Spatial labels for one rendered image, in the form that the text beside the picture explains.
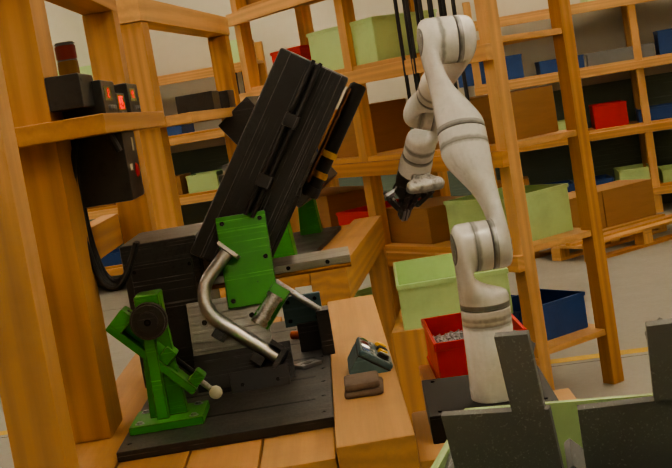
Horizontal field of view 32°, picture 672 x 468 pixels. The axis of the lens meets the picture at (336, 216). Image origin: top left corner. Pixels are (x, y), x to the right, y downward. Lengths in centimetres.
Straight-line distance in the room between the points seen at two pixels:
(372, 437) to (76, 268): 74
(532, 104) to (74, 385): 330
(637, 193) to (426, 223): 430
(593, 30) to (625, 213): 249
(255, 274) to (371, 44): 328
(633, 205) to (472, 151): 763
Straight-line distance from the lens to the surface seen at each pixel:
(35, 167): 242
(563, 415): 190
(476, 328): 213
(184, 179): 1151
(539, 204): 533
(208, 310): 259
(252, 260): 262
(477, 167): 214
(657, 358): 155
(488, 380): 215
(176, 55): 1192
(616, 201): 962
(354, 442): 205
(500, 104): 505
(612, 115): 1102
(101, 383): 246
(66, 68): 287
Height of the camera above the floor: 149
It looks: 6 degrees down
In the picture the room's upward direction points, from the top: 9 degrees counter-clockwise
